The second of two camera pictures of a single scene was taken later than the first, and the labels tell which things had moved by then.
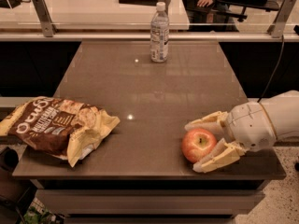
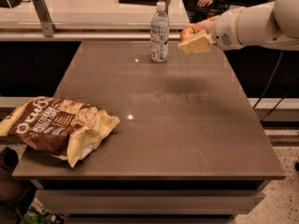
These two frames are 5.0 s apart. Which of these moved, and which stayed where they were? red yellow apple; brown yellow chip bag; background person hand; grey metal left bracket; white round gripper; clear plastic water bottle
Moved: red yellow apple; white round gripper
Stayed: brown yellow chip bag; clear plastic water bottle; background person hand; grey metal left bracket
